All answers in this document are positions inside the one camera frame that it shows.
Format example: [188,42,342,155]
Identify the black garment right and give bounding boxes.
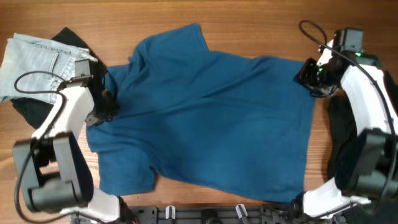
[326,71,398,224]

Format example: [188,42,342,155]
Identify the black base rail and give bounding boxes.
[130,205,302,224]

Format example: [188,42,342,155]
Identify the black folded garment left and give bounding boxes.
[11,27,108,129]

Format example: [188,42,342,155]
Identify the light blue folded jeans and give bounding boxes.
[1,33,98,104]

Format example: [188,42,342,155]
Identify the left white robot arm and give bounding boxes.
[12,59,126,223]

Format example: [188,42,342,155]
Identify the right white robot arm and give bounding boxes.
[297,28,397,222]

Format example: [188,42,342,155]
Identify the blue t-shirt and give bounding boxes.
[86,24,315,202]

